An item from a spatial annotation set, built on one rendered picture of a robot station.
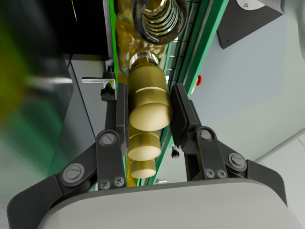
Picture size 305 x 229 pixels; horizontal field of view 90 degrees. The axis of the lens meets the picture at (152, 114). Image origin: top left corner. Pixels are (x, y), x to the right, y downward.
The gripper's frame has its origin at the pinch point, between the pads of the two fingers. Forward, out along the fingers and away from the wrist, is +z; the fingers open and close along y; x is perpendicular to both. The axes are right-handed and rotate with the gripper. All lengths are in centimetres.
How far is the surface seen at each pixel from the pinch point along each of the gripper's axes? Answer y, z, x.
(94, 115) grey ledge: -12.7, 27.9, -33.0
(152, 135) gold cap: 0.6, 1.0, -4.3
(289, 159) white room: 360, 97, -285
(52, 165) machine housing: -14.8, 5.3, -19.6
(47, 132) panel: -11.8, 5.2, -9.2
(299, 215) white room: 360, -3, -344
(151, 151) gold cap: 0.5, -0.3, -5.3
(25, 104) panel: -11.8, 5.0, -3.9
